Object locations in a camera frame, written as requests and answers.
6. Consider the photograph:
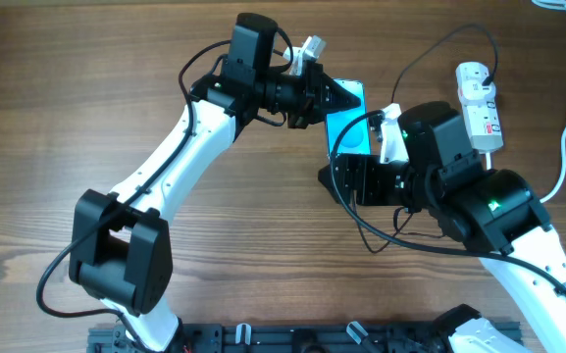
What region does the Galaxy S25 smartphone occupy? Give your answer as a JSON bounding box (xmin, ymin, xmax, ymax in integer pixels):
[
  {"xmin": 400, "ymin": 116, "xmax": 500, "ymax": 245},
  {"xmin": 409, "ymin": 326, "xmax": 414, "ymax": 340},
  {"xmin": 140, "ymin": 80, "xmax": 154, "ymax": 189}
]
[{"xmin": 326, "ymin": 78, "xmax": 371, "ymax": 158}]

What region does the black USB charging cable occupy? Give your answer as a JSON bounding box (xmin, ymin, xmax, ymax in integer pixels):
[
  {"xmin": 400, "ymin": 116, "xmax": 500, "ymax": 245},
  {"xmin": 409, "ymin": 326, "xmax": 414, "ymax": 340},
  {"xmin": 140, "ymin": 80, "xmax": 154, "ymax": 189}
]
[{"xmin": 350, "ymin": 23, "xmax": 502, "ymax": 255}]

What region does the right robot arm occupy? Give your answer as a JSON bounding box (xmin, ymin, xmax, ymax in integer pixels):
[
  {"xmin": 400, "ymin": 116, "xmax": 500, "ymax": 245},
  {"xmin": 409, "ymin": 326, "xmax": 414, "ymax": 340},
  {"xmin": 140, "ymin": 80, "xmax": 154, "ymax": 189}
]
[{"xmin": 326, "ymin": 101, "xmax": 566, "ymax": 352}]

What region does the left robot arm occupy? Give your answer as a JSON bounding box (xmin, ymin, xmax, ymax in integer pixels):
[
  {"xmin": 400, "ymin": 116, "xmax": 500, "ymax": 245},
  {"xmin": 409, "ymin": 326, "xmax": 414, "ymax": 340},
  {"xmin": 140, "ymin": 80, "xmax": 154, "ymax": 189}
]
[{"xmin": 69, "ymin": 13, "xmax": 361, "ymax": 352}]

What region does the white USB charger plug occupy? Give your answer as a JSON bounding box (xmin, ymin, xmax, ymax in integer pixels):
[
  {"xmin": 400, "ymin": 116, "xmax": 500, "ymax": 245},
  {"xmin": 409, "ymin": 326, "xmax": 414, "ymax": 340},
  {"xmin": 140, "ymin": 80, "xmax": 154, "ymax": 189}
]
[{"xmin": 458, "ymin": 79, "xmax": 496, "ymax": 105}]

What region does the white power strip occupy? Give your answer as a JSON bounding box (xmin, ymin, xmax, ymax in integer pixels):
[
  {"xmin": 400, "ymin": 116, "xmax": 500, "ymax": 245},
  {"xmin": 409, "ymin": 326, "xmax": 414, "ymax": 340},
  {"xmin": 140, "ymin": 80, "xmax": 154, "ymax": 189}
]
[{"xmin": 455, "ymin": 62, "xmax": 503, "ymax": 154}]

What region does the right black camera cable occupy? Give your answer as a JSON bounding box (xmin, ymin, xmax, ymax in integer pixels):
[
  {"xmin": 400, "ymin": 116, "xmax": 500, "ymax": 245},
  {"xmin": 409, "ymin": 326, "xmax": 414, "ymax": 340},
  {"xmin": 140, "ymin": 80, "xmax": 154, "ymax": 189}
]
[{"xmin": 329, "ymin": 109, "xmax": 566, "ymax": 334}]

